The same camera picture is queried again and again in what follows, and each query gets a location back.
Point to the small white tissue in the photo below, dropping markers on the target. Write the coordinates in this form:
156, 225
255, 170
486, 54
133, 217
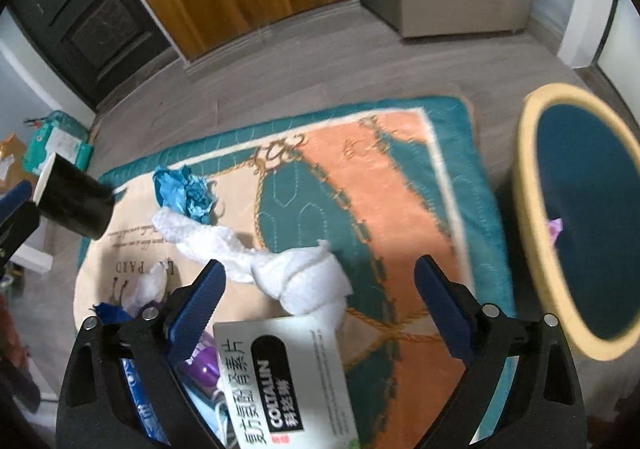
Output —
147, 286

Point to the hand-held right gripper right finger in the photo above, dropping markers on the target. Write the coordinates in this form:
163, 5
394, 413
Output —
445, 314

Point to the blue bucket with yellow rim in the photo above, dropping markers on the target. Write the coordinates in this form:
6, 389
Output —
590, 209

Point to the dark entry door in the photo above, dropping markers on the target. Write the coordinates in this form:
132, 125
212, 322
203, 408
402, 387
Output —
90, 19

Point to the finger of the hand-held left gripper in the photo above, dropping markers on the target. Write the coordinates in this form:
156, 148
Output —
15, 201

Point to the teal orange printed mat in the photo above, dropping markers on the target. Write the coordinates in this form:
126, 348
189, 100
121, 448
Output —
380, 209

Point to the teal diaper pack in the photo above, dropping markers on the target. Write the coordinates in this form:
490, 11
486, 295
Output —
60, 141

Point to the large white tissue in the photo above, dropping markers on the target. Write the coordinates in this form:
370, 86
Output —
300, 279

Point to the black cup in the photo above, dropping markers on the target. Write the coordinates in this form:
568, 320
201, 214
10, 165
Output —
75, 201

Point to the white medicine box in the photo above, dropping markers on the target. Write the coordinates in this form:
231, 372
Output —
315, 379

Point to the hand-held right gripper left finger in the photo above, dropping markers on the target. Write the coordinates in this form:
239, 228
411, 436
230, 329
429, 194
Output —
197, 316

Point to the pink snack packet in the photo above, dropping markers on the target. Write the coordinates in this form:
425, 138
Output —
555, 228

